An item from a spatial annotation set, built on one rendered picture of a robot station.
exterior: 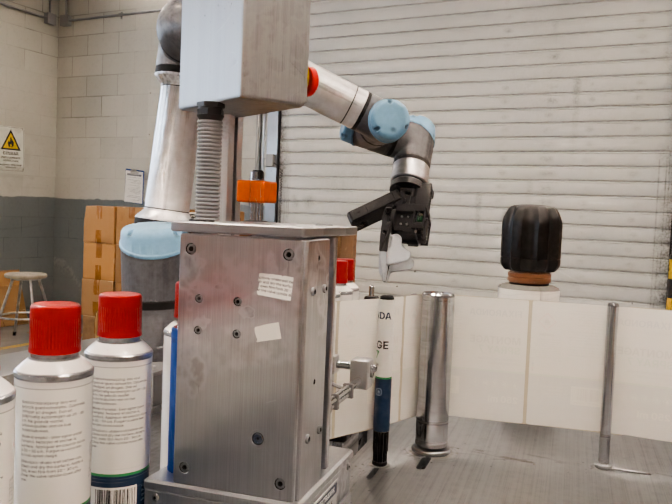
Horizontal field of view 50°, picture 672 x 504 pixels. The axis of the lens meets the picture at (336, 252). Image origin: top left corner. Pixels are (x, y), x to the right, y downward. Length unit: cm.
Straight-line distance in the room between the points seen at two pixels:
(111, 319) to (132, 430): 9
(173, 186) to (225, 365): 89
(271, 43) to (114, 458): 52
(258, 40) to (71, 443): 54
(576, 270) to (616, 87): 125
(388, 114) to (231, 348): 83
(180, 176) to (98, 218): 372
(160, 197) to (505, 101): 419
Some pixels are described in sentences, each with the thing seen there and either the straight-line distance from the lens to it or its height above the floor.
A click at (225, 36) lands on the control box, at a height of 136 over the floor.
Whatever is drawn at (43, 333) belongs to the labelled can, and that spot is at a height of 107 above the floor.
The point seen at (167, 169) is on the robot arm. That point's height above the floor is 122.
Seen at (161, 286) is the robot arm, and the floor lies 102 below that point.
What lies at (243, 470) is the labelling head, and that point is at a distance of 57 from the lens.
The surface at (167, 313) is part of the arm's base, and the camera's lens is 127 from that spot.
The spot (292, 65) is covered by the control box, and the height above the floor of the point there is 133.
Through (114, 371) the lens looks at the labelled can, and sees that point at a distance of 58.
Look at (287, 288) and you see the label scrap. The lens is 52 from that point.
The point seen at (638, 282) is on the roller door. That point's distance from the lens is 520.
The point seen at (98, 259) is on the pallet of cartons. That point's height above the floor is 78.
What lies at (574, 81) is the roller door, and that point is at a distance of 532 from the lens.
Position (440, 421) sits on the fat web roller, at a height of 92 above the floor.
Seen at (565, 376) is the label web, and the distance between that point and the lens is 88.
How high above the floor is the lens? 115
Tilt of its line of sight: 3 degrees down
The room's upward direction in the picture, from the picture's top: 2 degrees clockwise
